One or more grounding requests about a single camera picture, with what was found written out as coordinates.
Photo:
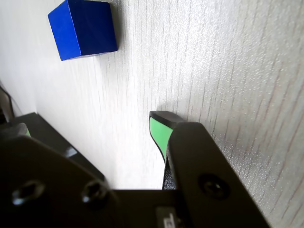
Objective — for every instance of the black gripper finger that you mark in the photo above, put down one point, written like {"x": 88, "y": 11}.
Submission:
{"x": 202, "y": 166}
{"x": 47, "y": 209}

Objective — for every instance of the blue wooden cube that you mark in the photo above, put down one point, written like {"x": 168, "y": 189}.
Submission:
{"x": 71, "y": 35}

